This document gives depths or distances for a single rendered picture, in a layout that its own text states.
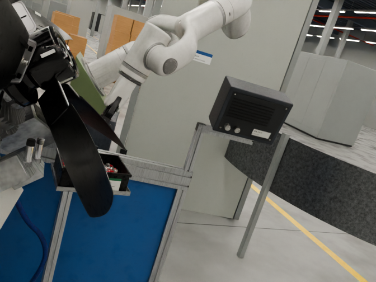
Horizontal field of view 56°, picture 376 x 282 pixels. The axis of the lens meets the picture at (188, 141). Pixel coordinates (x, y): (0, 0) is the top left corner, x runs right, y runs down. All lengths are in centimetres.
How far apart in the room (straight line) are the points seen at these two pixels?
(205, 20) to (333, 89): 946
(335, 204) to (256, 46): 133
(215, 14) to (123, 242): 95
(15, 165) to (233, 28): 85
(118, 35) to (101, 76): 748
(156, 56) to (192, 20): 18
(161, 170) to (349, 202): 133
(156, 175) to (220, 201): 184
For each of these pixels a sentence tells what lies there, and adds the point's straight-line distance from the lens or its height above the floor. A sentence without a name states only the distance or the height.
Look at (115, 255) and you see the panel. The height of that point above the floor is 43.
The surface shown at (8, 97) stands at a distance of 81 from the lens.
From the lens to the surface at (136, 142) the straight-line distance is 285.
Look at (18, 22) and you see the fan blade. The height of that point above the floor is 127.
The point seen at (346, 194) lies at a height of 77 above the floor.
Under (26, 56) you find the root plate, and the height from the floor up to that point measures 120.
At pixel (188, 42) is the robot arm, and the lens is 100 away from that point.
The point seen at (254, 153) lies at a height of 74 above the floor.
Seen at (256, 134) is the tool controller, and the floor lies 107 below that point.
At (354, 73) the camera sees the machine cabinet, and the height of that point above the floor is 199.
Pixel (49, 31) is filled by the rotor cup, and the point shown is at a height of 126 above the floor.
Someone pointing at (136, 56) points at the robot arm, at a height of 125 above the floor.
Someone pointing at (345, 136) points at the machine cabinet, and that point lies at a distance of 1123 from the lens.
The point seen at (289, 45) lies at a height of 157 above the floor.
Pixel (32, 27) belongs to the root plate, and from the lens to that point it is 86.
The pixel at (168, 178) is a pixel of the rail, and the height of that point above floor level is 81.
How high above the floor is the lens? 131
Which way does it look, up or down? 14 degrees down
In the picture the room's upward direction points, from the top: 17 degrees clockwise
